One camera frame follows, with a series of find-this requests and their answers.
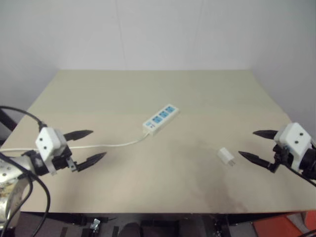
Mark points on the white plug adapter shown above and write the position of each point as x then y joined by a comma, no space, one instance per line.
225,157

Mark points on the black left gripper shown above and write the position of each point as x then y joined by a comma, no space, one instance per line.
61,161

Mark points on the silver metal clamp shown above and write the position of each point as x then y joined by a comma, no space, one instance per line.
95,224

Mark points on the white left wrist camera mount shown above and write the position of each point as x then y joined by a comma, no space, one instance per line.
49,143

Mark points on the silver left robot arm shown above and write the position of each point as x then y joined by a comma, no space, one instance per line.
10,172

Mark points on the black slanted bar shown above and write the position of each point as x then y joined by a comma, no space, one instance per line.
7,123

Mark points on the white blue power strip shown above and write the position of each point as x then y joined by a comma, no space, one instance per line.
160,118

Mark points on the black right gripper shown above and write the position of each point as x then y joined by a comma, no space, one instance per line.
279,158

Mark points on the orange box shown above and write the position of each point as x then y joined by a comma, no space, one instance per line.
276,224

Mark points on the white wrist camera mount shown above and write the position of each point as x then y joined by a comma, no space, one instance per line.
295,142
49,143

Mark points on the black table frame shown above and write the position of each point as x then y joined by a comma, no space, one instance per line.
172,222

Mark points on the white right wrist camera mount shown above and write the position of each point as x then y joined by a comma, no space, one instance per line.
295,142

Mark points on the dark rounded shape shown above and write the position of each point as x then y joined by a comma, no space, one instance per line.
129,230

